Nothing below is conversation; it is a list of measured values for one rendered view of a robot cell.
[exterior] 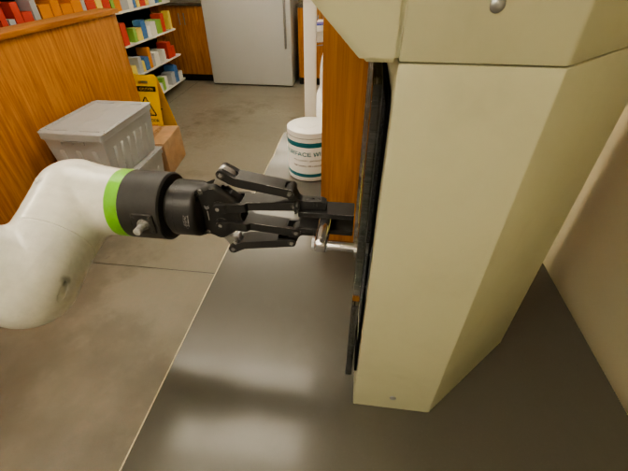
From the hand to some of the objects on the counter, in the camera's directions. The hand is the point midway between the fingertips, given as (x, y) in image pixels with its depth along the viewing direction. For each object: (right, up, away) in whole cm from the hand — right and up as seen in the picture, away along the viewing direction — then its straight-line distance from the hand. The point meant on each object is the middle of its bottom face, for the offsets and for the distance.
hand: (326, 217), depth 47 cm
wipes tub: (-3, +17, +64) cm, 67 cm away
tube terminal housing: (+18, -19, +18) cm, 32 cm away
